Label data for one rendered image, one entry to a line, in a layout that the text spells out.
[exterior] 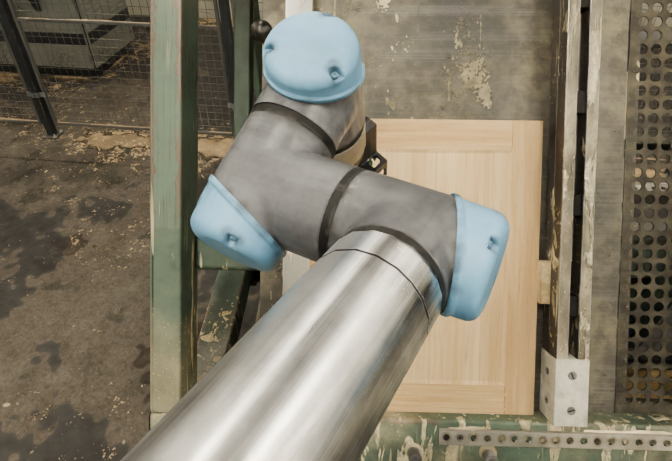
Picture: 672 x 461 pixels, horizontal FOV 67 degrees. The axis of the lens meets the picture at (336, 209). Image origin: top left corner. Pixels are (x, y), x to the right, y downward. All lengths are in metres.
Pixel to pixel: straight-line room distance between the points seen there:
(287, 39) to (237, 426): 0.28
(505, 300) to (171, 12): 0.83
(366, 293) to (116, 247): 2.71
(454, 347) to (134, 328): 1.72
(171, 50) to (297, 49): 0.65
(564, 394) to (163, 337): 0.75
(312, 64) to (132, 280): 2.39
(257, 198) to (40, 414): 2.07
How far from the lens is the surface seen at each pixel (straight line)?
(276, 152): 0.37
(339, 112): 0.40
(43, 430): 2.33
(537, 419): 1.11
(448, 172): 0.99
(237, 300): 1.39
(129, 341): 2.45
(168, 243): 1.00
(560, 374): 1.05
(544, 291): 1.04
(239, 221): 0.35
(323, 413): 0.21
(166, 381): 1.06
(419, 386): 1.05
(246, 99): 1.08
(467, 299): 0.31
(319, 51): 0.38
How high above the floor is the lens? 1.81
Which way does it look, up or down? 38 degrees down
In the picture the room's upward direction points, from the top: straight up
